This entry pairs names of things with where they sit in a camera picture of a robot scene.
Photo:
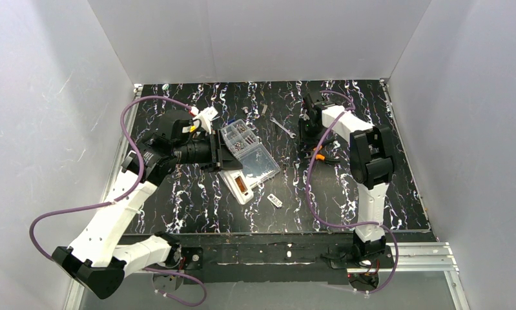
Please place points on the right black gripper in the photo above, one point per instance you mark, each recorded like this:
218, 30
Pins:
308, 133

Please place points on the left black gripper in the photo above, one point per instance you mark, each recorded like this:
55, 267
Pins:
217, 152

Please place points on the white remote control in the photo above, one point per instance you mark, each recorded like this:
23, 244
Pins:
236, 182

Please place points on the white remote battery cover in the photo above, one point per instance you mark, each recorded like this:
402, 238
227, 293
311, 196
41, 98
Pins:
275, 201

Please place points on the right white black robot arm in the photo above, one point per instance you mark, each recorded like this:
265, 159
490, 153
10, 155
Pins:
371, 161

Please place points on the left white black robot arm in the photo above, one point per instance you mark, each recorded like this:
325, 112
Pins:
94, 259

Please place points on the silver open-end wrench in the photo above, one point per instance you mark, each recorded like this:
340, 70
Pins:
290, 133

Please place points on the clear plastic screw box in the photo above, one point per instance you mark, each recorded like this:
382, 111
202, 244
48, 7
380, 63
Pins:
258, 164

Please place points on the orange handled pliers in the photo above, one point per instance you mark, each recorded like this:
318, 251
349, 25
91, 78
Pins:
322, 156

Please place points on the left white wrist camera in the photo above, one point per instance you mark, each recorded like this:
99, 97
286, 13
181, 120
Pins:
204, 117

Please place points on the black front mounting rail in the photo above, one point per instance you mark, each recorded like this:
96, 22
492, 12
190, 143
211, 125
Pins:
288, 257

